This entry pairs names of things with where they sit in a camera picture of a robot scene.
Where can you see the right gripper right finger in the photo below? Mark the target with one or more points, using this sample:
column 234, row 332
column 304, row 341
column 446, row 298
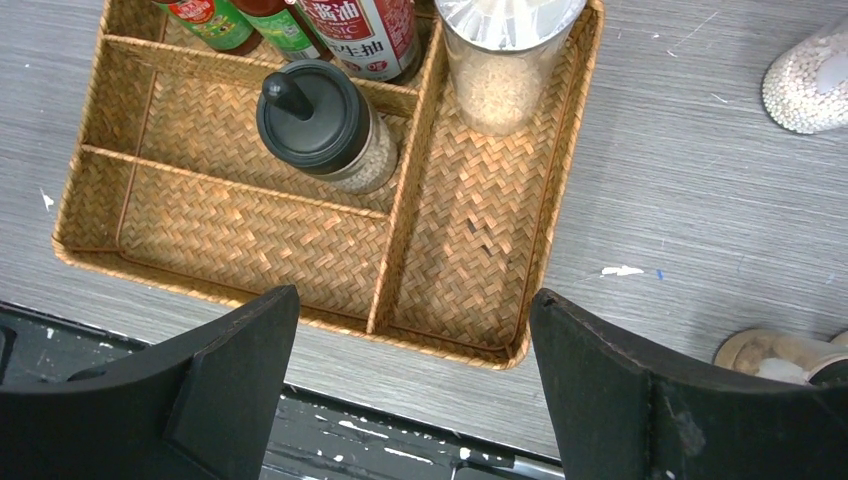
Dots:
column 625, row 407

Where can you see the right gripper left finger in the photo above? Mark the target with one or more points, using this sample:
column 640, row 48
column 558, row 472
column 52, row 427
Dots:
column 200, row 405

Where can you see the woven bamboo divided tray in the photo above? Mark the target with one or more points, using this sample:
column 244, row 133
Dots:
column 170, row 185

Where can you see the black cap sesame shaker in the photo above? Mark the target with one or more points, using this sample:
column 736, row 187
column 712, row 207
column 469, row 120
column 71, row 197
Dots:
column 312, row 117

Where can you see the clear jar silver lid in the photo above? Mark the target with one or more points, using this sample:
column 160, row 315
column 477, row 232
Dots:
column 501, row 55

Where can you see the yellow cap chili sauce bottle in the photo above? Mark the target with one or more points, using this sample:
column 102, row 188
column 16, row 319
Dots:
column 219, row 24

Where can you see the tall soy sauce bottle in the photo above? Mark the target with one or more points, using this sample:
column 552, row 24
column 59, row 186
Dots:
column 375, row 40

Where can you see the black cap pepper grinder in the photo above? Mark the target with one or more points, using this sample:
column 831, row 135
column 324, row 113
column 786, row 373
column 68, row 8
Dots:
column 784, row 357

